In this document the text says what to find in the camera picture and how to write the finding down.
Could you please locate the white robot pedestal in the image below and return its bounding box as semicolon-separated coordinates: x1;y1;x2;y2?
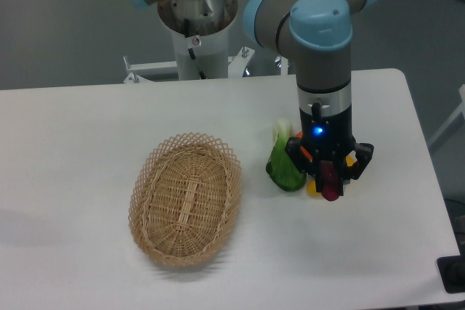
157;0;238;63

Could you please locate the woven wicker basket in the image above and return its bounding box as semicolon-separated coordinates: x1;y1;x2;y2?
128;133;242;267

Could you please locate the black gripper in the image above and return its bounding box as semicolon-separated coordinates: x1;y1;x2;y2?
285;105;374;197

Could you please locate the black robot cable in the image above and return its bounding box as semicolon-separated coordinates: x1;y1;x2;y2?
183;18;207;81

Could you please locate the white metal base frame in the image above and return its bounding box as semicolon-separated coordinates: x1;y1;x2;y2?
122;46;291;83

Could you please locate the green bok choy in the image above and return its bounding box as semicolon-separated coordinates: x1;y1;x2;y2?
265;118;307;192

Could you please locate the orange carrot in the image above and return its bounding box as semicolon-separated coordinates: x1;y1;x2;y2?
296;131;312;162

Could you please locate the yellow fruit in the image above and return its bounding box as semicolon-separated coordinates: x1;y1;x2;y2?
306;179;323;199

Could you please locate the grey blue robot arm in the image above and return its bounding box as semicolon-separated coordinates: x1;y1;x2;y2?
131;0;378;201

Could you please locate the black device at edge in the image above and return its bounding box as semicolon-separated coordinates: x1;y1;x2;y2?
437;256;464;294

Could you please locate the red sweet potato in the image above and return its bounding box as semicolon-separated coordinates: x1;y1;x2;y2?
320;162;341;201

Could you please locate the white table leg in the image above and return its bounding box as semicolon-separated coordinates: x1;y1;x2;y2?
427;85;464;152

